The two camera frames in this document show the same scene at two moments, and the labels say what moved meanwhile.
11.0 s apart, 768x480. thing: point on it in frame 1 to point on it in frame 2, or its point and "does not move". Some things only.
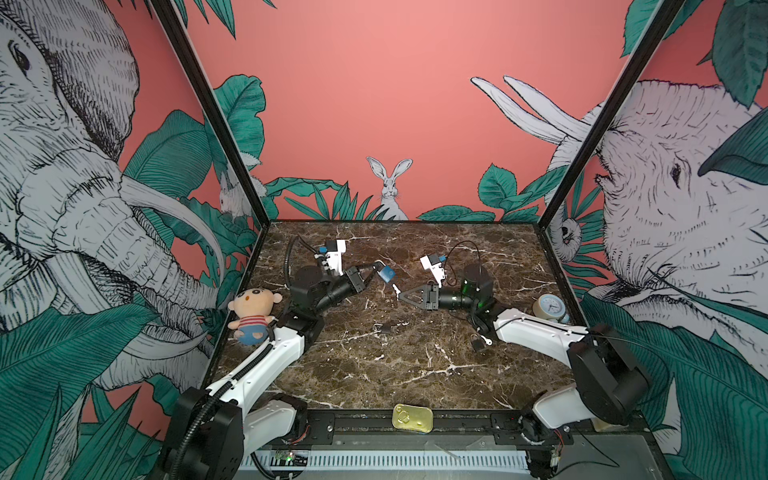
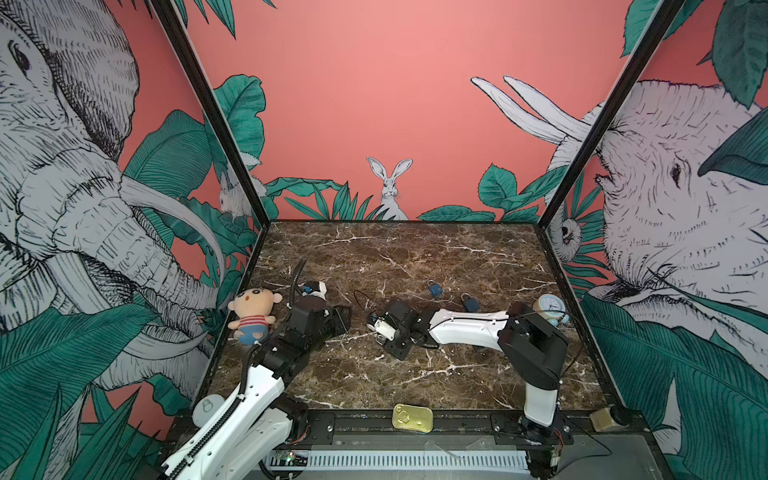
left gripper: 356,279 to 342,322
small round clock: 549,306 does not move
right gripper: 432,302 to 389,347
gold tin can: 412,418 does not move
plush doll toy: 254,308 does not move
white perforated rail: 393,461 does not move
